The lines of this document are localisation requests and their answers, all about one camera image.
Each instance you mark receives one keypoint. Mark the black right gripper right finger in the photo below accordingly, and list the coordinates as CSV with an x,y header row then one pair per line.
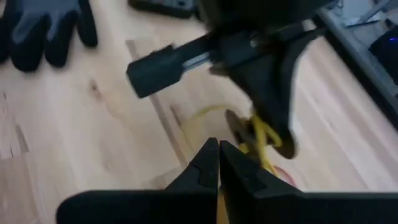
x,y
295,208

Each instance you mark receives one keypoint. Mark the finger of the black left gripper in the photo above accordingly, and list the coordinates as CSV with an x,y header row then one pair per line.
x,y
267,90

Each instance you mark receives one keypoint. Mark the grey black work glove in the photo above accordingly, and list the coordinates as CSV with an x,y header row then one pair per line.
x,y
46,25

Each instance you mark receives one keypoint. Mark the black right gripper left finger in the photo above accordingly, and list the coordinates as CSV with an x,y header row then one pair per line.
x,y
140,208

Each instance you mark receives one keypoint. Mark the black screwdriver bit case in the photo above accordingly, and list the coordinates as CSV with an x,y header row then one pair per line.
x,y
168,7

